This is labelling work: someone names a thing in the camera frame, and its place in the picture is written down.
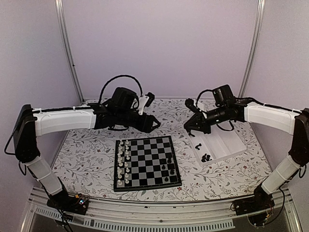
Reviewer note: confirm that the white plastic piece tray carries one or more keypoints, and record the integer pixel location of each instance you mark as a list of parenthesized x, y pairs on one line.
[(219, 144)]

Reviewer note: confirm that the left aluminium frame post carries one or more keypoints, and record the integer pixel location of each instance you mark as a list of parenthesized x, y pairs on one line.
[(66, 43)]

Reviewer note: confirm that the aluminium frame post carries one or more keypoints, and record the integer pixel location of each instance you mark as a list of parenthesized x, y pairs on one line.
[(66, 43), (253, 48)]

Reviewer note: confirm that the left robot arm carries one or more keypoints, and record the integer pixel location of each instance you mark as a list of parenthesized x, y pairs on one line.
[(34, 122)]

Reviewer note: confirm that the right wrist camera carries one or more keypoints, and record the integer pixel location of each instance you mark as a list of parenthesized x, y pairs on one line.
[(196, 107)]

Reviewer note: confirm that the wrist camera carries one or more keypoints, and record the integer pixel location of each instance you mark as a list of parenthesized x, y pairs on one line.
[(145, 101), (196, 107)]

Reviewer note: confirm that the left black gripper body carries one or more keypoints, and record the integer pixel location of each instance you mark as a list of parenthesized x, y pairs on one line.
[(124, 120)]

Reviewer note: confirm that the right aluminium frame post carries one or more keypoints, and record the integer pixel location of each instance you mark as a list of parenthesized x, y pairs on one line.
[(253, 48)]

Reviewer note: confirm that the aluminium front rail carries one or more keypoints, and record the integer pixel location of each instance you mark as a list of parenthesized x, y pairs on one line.
[(111, 215)]

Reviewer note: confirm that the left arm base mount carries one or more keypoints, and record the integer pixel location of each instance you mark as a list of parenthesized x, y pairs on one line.
[(77, 204)]

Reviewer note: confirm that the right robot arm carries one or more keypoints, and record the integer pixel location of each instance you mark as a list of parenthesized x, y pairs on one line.
[(267, 128)]

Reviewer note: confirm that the black and grey chessboard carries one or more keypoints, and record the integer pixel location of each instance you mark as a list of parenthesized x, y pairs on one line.
[(139, 162)]

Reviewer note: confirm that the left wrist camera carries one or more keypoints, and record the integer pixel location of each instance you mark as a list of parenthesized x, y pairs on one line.
[(145, 101)]

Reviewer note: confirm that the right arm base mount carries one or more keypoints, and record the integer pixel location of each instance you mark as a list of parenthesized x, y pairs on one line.
[(260, 208)]

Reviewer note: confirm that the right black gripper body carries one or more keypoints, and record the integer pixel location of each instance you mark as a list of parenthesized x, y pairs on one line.
[(222, 116)]

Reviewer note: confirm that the black chess pieces pile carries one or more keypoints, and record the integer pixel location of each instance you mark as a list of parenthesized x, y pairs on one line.
[(206, 158)]

